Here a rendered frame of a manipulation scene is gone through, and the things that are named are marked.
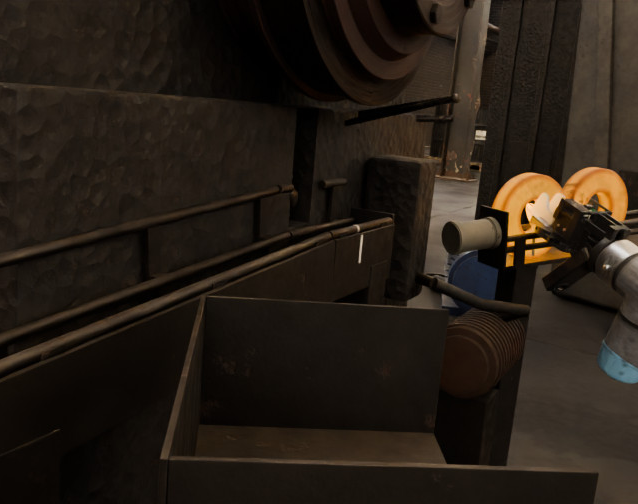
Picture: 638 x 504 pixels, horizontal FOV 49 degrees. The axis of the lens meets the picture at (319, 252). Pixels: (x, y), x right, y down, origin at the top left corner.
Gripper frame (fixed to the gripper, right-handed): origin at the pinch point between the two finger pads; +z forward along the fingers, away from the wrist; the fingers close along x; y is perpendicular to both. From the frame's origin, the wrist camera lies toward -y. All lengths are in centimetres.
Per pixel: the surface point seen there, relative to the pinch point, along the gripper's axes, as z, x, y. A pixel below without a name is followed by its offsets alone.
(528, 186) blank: 0.2, 2.7, 4.9
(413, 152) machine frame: 19.3, 15.5, 2.5
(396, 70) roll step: -6.5, 40.3, 24.6
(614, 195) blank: -0.1, -19.2, 3.8
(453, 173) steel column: 641, -497, -275
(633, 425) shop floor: 12, -87, -79
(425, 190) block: -0.8, 25.2, 4.0
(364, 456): -55, 64, 6
